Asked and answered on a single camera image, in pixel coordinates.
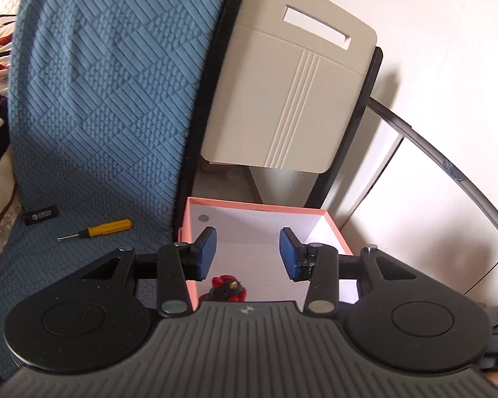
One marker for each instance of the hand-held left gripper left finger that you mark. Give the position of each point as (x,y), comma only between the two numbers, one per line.
(207,253)

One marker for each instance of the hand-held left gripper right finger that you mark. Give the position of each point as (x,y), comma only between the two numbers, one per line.
(289,253)

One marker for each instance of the red and black figurine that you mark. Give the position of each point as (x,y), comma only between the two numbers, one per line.
(228,290)

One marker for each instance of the pink cardboard box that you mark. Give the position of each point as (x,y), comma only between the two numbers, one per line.
(249,232)

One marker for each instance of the beige folding chair back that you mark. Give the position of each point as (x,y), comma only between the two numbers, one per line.
(282,91)

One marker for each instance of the small black box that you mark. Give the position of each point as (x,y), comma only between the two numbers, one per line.
(42,215)

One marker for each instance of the black curved metal rod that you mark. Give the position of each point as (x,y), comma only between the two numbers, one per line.
(448,161)

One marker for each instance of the blue textured chair cover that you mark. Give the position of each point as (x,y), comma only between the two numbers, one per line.
(99,103)

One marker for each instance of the beige lace cloth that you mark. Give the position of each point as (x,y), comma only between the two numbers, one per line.
(0,232)

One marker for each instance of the black folding chair frame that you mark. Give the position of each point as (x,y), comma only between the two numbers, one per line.
(348,141)

